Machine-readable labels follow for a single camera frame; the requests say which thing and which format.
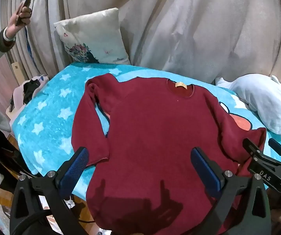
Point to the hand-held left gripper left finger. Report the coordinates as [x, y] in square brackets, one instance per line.
[75, 167]

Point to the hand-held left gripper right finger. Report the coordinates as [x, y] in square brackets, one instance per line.
[205, 171]

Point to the dark red sweater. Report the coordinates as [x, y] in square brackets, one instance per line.
[155, 127]

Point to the light blue plush toy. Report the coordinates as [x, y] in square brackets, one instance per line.
[265, 102]

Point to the blue star printed blanket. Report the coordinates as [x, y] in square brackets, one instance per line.
[47, 117]

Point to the dark cloth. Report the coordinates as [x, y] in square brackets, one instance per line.
[31, 90]

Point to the floral printed pillow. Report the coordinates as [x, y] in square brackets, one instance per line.
[94, 34]

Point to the beige curtain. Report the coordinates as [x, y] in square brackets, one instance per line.
[179, 29]

